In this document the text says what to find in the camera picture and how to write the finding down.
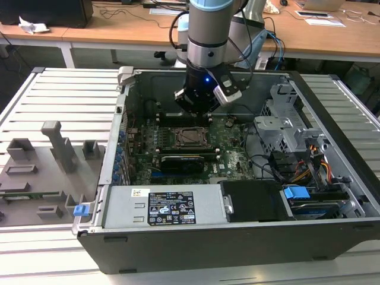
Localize silver green CPU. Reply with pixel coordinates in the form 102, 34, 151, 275
181, 129, 203, 143

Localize black RAM slot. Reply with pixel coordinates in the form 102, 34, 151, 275
157, 114, 213, 119
157, 117, 213, 121
157, 122, 213, 126
157, 119, 213, 124

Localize CPU socket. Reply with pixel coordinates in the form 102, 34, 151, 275
174, 126, 213, 150

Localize black chair caster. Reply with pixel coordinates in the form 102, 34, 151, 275
153, 50, 176, 65

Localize green motherboard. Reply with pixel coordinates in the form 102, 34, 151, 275
126, 114, 259, 186

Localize black green graphics card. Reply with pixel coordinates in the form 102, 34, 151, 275
160, 153, 217, 175

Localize grey case latch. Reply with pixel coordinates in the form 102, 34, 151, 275
118, 65, 135, 87

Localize pale blue teach pendant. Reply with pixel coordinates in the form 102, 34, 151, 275
237, 29, 268, 68

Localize wooden desk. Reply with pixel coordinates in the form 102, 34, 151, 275
0, 2, 93, 69
62, 0, 380, 64

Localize silver perforated drive cage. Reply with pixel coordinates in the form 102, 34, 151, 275
254, 84, 329, 155

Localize patterned cloth pouch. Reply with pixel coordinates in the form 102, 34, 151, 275
262, 0, 283, 15

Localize grey power supply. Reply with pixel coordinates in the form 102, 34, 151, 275
102, 184, 224, 230

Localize blue disk carrier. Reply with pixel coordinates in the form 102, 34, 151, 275
283, 185, 310, 208

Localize white tablet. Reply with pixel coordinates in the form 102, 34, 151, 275
293, 10, 335, 19

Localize white paper sheet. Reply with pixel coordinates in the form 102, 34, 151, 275
305, 17, 347, 28

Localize silver laptop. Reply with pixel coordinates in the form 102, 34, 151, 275
295, 0, 347, 11

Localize black grey PC case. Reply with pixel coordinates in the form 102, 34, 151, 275
76, 65, 380, 274

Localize blue case latch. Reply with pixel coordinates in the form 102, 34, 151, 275
73, 204, 90, 218

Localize hard disk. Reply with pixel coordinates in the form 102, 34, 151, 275
289, 198, 350, 220

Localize green bag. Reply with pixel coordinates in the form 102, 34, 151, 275
347, 64, 375, 96

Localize grey parts rack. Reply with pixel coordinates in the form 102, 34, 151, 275
0, 120, 107, 229

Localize black monitor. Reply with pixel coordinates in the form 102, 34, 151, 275
0, 0, 93, 29

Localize crumpled white paper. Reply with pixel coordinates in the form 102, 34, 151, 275
18, 15, 50, 34

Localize green RAM stick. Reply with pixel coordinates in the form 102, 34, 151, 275
0, 192, 60, 199

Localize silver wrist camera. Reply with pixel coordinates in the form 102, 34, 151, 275
212, 70, 243, 107

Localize blue cable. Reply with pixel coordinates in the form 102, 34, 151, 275
266, 30, 286, 71

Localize orange yellow wire bundle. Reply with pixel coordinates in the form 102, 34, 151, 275
292, 144, 332, 182

